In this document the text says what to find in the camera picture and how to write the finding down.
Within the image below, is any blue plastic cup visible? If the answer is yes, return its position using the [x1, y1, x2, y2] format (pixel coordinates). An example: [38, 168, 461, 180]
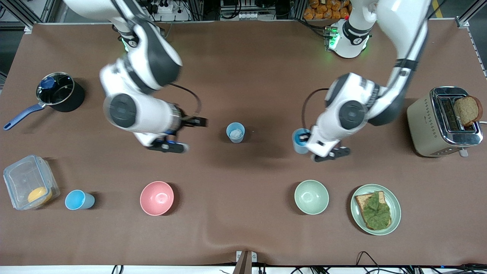
[292, 128, 312, 155]
[65, 190, 95, 210]

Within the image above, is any blue cup holding tissue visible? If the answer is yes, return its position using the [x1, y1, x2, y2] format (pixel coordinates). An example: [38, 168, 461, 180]
[226, 122, 246, 144]

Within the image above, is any pale green bowl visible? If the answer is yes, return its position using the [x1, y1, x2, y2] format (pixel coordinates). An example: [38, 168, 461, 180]
[294, 180, 329, 215]

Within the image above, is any pink bowl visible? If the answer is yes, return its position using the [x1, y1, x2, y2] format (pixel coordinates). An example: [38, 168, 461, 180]
[140, 181, 175, 216]

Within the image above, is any toast slice under lettuce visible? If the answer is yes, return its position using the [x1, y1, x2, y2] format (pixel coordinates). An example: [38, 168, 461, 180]
[355, 191, 392, 231]

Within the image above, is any green lettuce leaf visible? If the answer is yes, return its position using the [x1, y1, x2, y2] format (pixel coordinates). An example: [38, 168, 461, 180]
[361, 191, 392, 230]

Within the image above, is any pale green plate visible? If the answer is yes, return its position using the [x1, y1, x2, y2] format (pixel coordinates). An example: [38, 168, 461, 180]
[350, 184, 401, 236]

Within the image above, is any cream and chrome toaster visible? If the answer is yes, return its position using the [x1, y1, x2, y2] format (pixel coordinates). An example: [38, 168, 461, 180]
[406, 86, 484, 158]

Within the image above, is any orange snack packets pile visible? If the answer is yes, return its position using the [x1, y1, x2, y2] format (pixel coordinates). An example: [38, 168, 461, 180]
[303, 0, 350, 21]

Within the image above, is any glass lid with blue knob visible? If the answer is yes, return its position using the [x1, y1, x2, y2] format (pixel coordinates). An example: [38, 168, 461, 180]
[36, 72, 74, 106]

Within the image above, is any round yellow-orange food piece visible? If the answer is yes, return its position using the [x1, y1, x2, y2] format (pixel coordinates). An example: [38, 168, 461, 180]
[27, 186, 53, 205]

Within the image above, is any brown bread slice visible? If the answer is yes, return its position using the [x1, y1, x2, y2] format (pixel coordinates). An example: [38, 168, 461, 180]
[454, 95, 484, 127]

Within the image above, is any clear plastic lidded container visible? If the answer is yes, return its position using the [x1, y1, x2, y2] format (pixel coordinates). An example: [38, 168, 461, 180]
[3, 154, 60, 211]

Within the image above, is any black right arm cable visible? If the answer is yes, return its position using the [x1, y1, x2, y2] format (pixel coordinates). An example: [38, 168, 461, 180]
[167, 83, 202, 118]

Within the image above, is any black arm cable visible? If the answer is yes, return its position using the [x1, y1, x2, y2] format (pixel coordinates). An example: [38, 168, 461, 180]
[302, 88, 330, 131]
[167, 83, 202, 118]

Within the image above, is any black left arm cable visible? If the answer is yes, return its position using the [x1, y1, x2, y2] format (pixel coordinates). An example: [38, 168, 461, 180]
[302, 88, 330, 131]

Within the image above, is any black pot with blue handle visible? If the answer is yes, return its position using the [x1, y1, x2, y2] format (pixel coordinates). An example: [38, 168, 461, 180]
[3, 72, 85, 131]

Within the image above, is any black looped cable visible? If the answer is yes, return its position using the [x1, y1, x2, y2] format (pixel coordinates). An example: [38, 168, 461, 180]
[355, 251, 382, 274]

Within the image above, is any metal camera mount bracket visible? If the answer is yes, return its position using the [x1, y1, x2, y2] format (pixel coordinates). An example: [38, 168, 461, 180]
[235, 250, 258, 274]

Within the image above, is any aluminium frame profile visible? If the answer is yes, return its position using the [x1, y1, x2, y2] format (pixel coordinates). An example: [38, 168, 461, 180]
[0, 0, 35, 34]
[456, 0, 487, 29]

